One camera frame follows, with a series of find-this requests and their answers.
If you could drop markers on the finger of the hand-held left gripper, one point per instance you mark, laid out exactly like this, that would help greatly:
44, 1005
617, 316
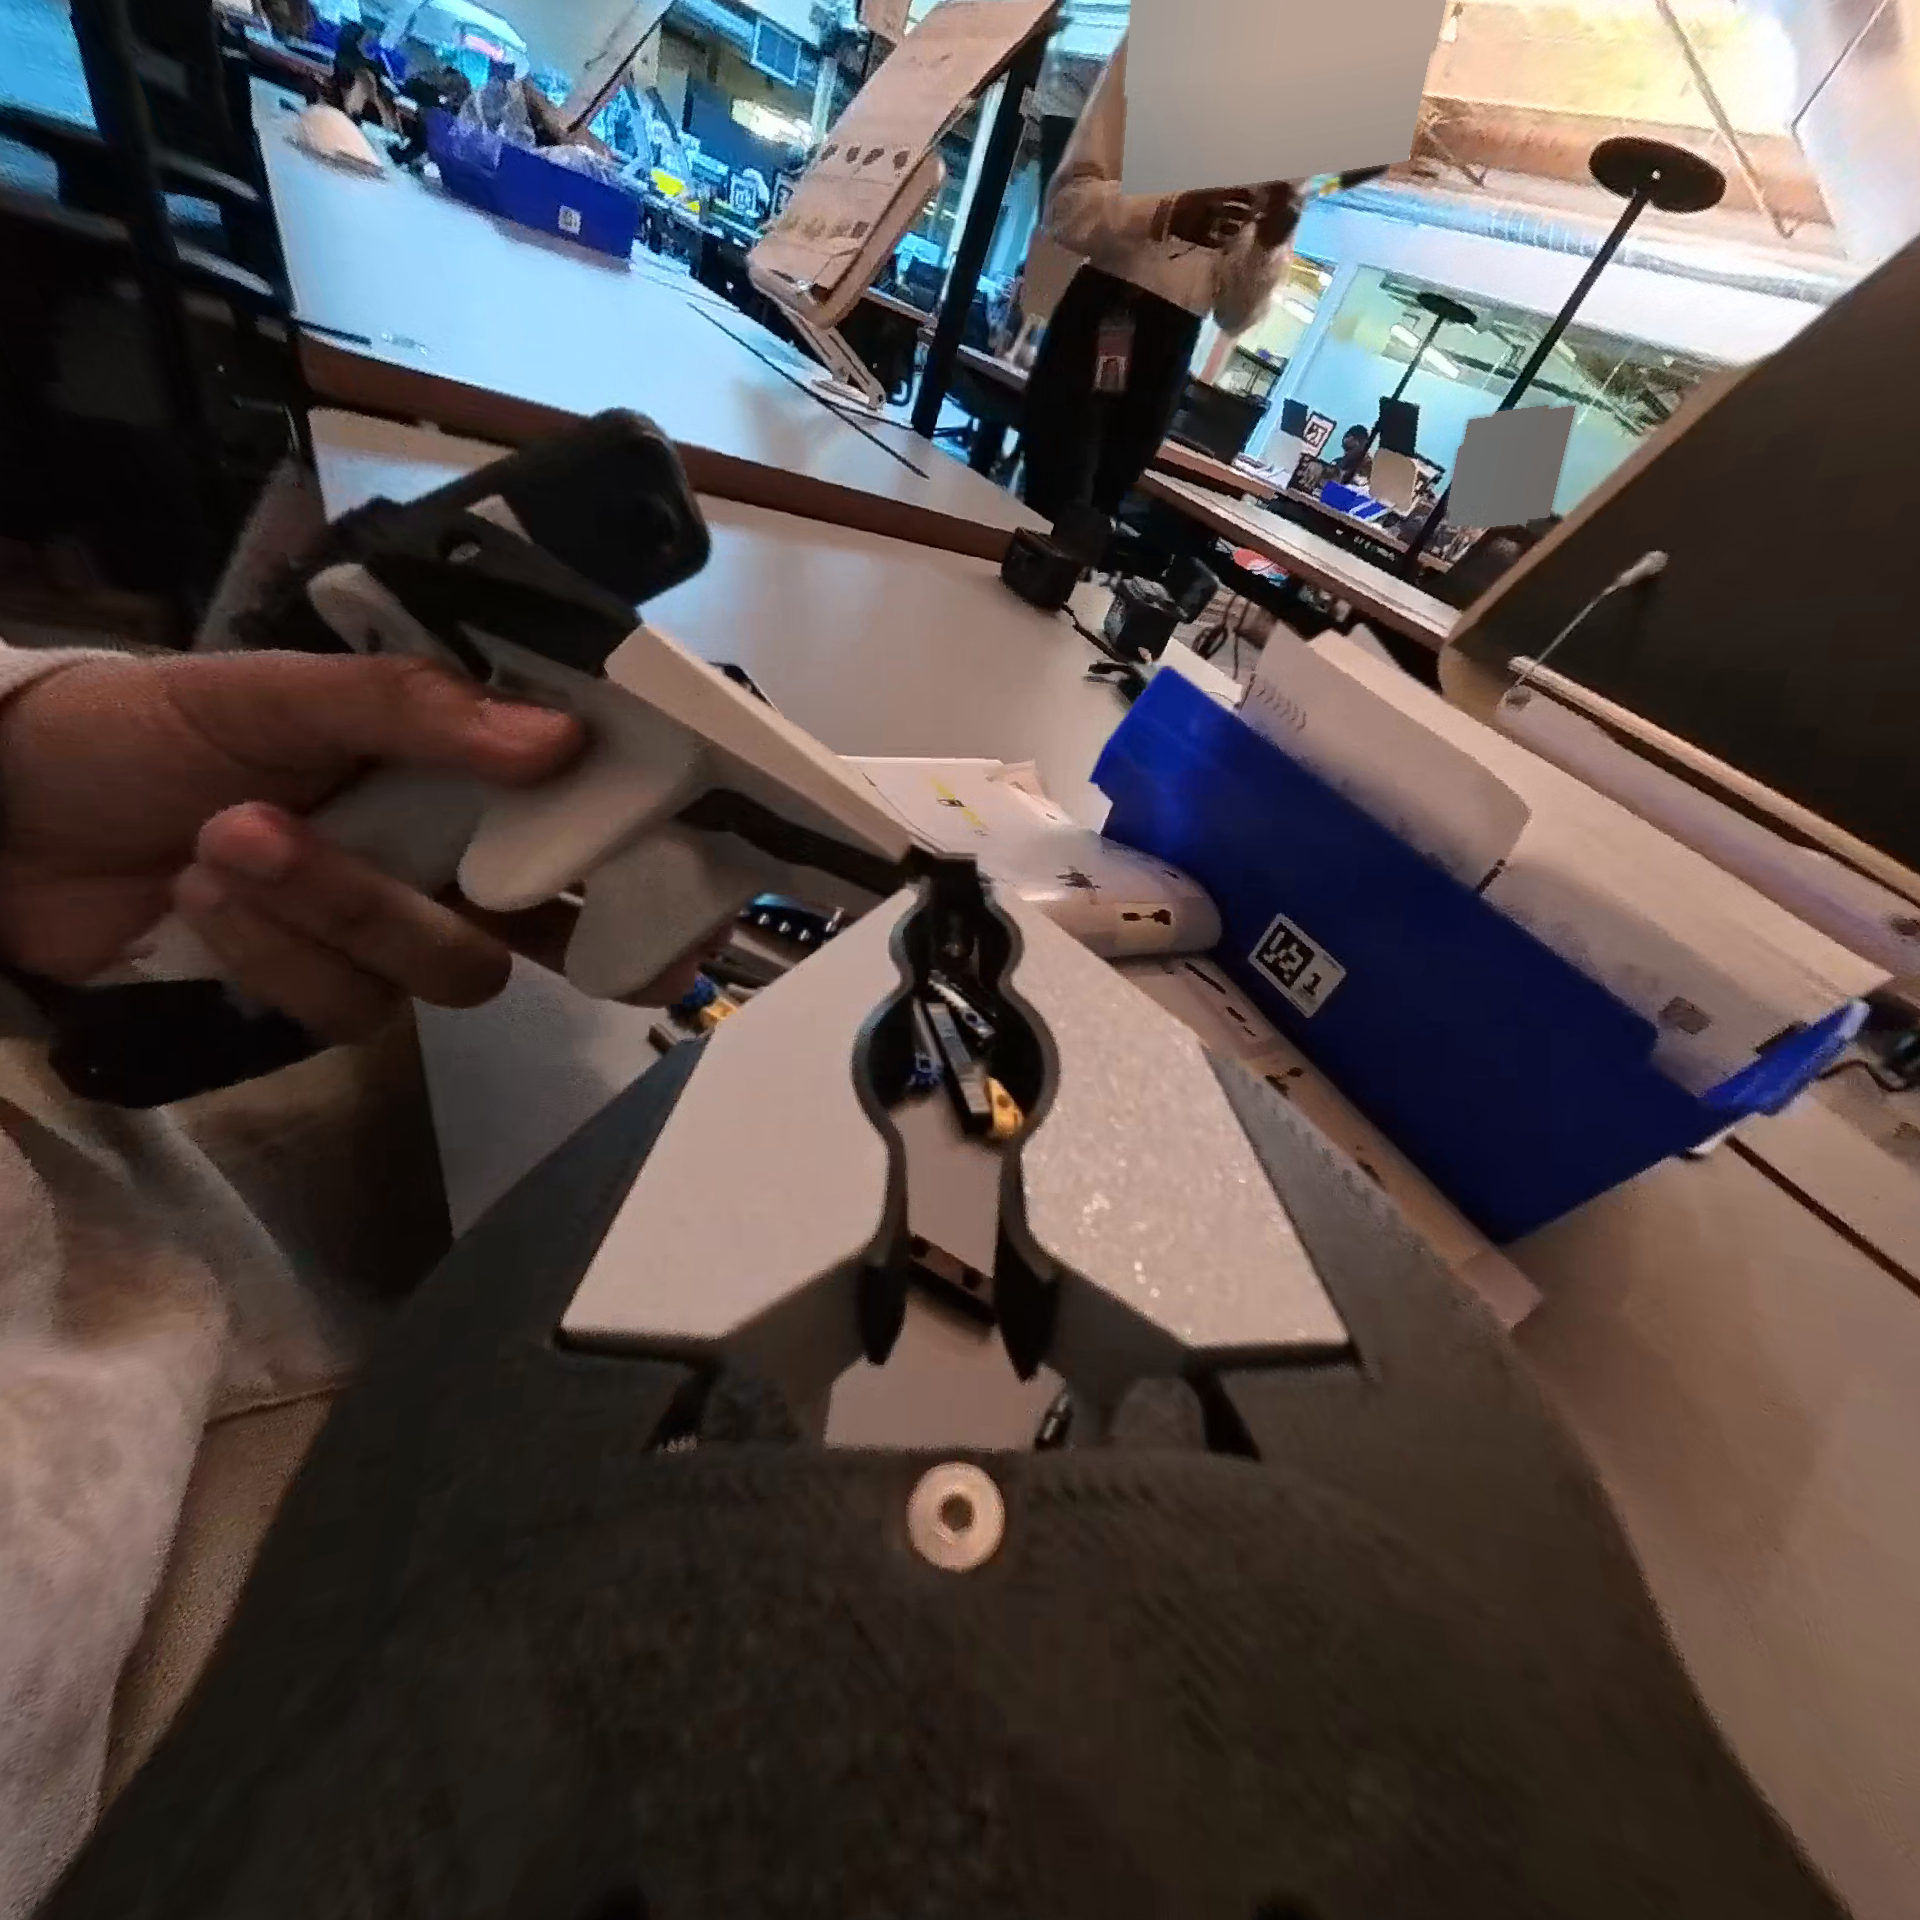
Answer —
733, 741
645, 923

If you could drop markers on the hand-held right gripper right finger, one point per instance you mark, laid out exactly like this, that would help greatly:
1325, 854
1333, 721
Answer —
1168, 1198

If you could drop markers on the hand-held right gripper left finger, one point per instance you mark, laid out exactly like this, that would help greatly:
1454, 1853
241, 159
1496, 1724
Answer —
720, 1170

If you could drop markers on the small lego pieces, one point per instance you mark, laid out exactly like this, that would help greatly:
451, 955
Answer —
947, 1038

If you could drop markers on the person's left forearm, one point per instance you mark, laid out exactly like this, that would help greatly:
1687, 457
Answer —
25, 667

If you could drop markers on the person's left hand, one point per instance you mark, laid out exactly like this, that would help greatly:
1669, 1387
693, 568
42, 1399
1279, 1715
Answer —
183, 778

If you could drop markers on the blue plastic bin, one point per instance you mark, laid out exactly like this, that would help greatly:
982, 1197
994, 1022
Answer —
1424, 1017

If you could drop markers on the blue storage bin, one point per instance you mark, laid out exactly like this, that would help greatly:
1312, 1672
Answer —
526, 189

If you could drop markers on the black charger block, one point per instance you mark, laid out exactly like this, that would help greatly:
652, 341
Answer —
1037, 568

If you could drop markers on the black power adapter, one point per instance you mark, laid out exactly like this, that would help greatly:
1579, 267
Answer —
1149, 616

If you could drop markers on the black slatted rack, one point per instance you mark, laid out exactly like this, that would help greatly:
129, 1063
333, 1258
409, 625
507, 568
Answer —
133, 375

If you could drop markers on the white printed paper bag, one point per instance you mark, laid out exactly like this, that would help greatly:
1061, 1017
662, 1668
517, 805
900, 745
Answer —
1396, 751

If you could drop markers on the cardboard panel on stand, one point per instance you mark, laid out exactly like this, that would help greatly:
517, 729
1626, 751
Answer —
900, 118

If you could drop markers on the person's grey hoodie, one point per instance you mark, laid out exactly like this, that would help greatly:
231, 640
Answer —
104, 1350

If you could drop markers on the short black floor lamp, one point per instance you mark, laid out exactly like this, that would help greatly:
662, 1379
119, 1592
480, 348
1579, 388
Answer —
1445, 309

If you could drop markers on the black panel wooden edge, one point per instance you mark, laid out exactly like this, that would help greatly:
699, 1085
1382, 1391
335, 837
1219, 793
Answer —
1726, 524

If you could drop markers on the tall black floor lamp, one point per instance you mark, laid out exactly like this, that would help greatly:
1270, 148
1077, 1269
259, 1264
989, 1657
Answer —
1656, 173

